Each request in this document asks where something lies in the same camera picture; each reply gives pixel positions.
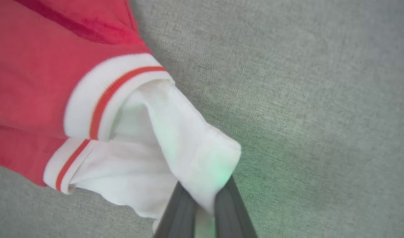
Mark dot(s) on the red and white garment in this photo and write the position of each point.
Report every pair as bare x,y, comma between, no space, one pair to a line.
40,82

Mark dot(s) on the grey fabric sofa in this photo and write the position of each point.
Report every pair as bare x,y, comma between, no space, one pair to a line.
321,99

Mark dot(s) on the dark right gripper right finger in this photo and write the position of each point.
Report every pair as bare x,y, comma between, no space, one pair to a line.
233,215

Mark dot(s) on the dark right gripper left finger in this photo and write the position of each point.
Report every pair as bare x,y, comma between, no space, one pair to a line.
179,218

